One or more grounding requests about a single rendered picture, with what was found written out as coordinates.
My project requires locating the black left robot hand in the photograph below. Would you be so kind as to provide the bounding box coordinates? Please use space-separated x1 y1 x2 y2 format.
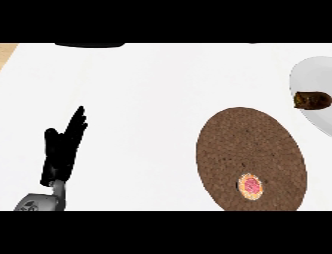
39 105 89 188

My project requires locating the brown oval placemat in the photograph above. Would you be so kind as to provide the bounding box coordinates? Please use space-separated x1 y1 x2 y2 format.
195 106 309 212

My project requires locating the orange pink sweet potato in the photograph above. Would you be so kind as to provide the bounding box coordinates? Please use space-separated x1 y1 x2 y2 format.
237 172 265 201

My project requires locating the white round plate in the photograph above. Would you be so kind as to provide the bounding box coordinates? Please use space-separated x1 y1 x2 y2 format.
288 55 332 147

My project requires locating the black rounded appliance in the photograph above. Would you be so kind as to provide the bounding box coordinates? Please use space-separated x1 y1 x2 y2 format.
54 42 126 49

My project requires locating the dark brown food piece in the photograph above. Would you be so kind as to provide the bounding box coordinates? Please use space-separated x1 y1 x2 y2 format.
293 91 332 111

